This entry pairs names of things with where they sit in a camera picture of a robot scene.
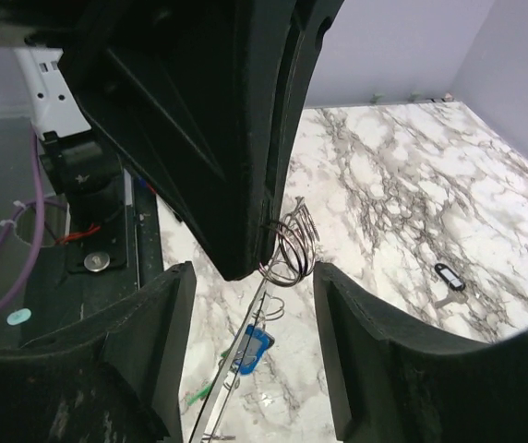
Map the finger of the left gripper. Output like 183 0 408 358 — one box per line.
263 0 343 258
60 1 294 281

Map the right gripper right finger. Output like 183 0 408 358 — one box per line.
313 262 528 442

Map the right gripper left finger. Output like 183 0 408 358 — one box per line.
0 262 197 442

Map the key with green tag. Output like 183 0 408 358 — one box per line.
185 384 211 406

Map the large metal keyring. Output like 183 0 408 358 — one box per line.
187 196 323 443

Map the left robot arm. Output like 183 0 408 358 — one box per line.
0 0 342 281

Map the light blue sticker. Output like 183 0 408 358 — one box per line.
6 307 32 326

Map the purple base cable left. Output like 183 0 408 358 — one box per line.
0 131 69 317

